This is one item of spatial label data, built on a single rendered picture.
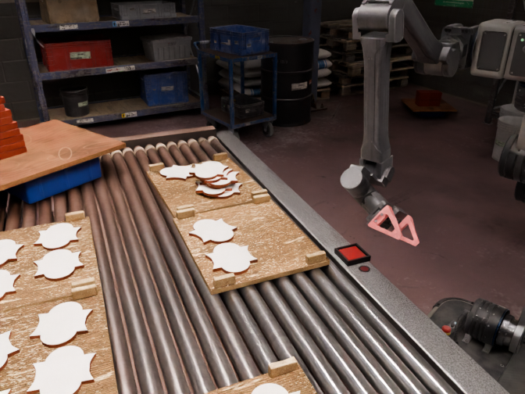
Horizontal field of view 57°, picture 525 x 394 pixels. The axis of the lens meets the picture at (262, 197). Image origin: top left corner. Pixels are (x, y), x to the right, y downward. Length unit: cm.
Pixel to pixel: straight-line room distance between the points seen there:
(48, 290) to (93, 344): 26
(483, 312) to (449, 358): 103
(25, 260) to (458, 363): 114
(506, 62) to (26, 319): 145
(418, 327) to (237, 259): 50
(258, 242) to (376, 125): 50
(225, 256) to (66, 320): 44
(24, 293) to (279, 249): 68
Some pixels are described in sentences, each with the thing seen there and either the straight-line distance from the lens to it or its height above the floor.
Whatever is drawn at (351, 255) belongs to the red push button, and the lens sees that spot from 142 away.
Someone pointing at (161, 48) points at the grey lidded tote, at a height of 77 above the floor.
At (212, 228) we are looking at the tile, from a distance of 149.
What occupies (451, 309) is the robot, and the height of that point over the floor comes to 24.
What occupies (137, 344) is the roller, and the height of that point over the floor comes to 92.
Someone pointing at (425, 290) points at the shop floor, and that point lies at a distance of 293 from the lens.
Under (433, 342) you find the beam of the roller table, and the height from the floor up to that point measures 91.
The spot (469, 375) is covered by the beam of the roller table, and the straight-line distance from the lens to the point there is 116.
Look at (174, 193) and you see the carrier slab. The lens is 175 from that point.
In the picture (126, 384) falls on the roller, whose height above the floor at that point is 92.
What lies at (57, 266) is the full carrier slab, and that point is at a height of 95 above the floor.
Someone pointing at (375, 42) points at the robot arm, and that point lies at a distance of 116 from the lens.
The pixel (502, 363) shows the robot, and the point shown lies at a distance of 222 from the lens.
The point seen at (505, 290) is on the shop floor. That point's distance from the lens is 310.
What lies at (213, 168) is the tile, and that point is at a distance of 177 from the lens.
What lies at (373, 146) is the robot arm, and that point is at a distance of 125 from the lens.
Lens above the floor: 170
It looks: 27 degrees down
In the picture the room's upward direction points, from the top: straight up
